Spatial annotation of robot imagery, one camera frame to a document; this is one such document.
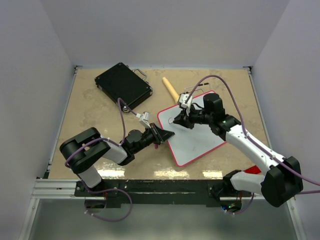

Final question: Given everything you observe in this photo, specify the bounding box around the wire whiteboard stand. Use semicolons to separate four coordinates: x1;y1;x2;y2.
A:
183;82;211;94

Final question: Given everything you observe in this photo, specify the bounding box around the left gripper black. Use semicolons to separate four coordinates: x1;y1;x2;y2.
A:
132;122;175;154

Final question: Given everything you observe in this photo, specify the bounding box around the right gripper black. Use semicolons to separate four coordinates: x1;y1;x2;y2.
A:
173;103;213;130

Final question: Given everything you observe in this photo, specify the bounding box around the black hard case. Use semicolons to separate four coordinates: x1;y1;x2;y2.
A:
94;62;153;113

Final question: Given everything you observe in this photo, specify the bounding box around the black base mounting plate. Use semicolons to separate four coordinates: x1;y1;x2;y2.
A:
74;179;252;208

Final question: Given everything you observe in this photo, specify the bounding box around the red cylindrical eraser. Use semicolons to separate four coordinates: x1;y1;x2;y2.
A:
244;165;261;175

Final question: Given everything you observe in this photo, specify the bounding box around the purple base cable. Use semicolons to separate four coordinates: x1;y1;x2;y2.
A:
224;192;256;216
83;187;133;222

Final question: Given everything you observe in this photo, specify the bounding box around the whiteboard with pink frame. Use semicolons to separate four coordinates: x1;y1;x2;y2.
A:
157;105;226;167

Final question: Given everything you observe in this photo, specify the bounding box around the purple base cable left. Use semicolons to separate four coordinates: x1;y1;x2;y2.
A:
83;187;133;222

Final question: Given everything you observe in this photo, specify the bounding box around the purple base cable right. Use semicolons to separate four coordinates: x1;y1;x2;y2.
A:
224;192;256;216

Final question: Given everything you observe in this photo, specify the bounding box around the beige wooden handle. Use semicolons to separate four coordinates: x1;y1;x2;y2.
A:
162;77;180;104

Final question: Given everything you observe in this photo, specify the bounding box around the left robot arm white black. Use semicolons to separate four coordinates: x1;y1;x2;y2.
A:
59;123;175;196

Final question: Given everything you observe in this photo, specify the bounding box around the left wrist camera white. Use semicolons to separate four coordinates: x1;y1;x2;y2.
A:
139;111;151;128

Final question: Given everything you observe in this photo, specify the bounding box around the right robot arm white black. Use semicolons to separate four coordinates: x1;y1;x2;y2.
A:
173;93;304;207

